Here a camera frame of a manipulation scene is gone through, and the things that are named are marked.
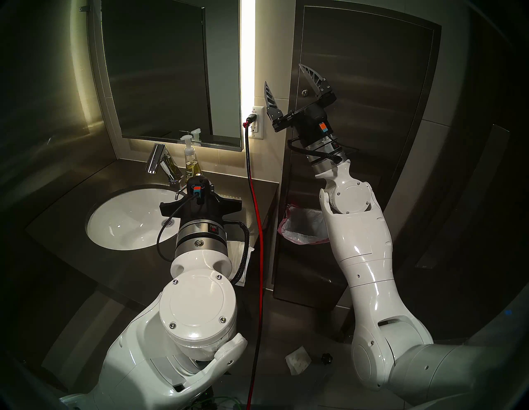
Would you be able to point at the white wall outlet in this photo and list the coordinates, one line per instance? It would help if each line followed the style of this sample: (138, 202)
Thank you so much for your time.
(259, 128)

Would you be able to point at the stainless towel dispenser door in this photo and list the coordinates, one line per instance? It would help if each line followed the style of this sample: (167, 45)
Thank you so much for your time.
(372, 62)

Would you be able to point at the chrome sink faucet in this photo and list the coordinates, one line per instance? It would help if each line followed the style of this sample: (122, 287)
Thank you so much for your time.
(155, 159)

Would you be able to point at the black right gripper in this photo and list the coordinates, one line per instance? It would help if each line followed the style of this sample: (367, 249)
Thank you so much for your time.
(310, 126)

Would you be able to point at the vertical wall light strip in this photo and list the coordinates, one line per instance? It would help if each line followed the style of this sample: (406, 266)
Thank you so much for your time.
(247, 49)

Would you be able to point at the dark vanity counter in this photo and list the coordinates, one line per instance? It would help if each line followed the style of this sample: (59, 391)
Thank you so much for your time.
(58, 223)

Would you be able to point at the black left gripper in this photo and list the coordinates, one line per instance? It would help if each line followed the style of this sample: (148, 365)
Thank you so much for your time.
(206, 208)

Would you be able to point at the stainless waste bin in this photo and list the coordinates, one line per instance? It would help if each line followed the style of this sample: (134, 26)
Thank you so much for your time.
(306, 272)

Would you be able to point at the crumpled white paper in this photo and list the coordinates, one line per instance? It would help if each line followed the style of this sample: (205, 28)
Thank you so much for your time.
(297, 360)

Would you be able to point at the plain folded paper towel stack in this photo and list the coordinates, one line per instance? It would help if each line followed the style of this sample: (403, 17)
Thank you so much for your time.
(233, 252)

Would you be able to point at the framed wall mirror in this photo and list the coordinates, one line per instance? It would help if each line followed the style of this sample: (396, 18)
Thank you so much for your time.
(157, 74)

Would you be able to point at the white round sink basin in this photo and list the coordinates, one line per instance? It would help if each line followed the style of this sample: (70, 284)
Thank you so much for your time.
(124, 219)

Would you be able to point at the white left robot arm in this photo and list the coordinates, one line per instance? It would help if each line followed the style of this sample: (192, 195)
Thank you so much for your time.
(198, 306)

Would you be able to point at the black star knob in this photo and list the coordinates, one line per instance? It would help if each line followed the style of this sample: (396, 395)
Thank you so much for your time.
(327, 358)

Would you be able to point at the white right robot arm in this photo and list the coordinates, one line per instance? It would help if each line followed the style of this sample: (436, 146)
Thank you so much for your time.
(363, 248)

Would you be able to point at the pump soap bottle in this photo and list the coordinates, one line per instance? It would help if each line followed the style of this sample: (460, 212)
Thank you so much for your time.
(192, 165)

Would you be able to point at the stainless steel wall panel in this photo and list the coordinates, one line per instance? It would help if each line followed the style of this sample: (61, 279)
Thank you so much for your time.
(292, 53)

